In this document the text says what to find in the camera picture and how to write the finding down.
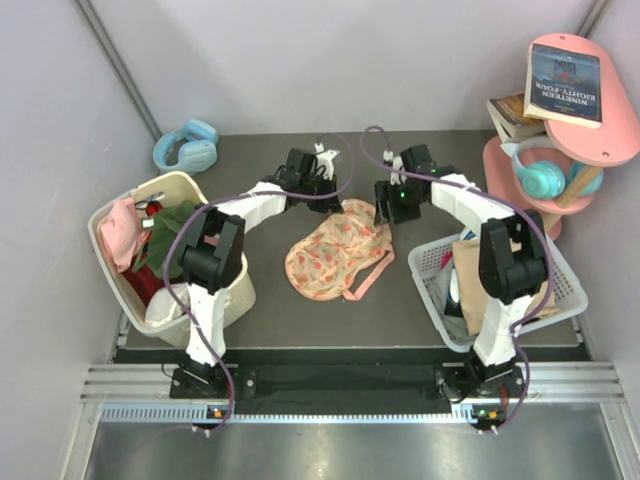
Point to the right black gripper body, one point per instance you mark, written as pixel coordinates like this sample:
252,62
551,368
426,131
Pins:
406,204

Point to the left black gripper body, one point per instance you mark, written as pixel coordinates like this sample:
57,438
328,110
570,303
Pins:
317,183

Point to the floral mesh laundry bag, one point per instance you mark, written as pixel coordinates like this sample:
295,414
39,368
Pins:
343,257

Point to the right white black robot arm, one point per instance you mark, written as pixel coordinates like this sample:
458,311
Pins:
514,258

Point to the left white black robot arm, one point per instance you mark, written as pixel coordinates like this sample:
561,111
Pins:
209,250

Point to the beige folded garment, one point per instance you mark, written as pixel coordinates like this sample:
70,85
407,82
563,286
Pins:
473,298

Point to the grey garment in basket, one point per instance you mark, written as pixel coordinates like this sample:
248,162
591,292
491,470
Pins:
448,309

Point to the blue headphones on table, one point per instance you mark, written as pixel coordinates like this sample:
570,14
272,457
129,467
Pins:
191,149

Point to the stacked paperback books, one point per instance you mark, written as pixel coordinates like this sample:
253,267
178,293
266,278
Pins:
509,120

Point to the teal headphones on shelf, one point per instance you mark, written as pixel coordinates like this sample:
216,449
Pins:
542,179

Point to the dark green garment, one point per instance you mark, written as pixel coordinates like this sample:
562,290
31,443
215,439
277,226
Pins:
161,230

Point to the white garment in basket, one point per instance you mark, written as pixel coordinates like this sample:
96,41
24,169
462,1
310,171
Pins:
163,307

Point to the pink garment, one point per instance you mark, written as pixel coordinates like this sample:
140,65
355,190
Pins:
122,233

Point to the red garment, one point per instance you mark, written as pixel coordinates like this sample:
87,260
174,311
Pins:
144,283

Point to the pink tiered shelf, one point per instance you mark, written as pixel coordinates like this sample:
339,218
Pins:
613,144

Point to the white perforated plastic basket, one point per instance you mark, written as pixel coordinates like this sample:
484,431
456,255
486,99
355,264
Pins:
565,299

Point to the Nineteen Eighty-Four book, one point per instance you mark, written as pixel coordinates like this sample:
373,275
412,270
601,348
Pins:
563,85

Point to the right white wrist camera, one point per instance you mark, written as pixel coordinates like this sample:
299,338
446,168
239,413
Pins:
394,161

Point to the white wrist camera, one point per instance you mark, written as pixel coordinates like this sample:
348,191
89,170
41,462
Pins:
394,161
325,161

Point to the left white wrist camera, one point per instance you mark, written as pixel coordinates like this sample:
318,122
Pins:
325,161

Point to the aluminium rail frame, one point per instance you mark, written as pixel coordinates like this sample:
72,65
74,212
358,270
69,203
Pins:
383,408

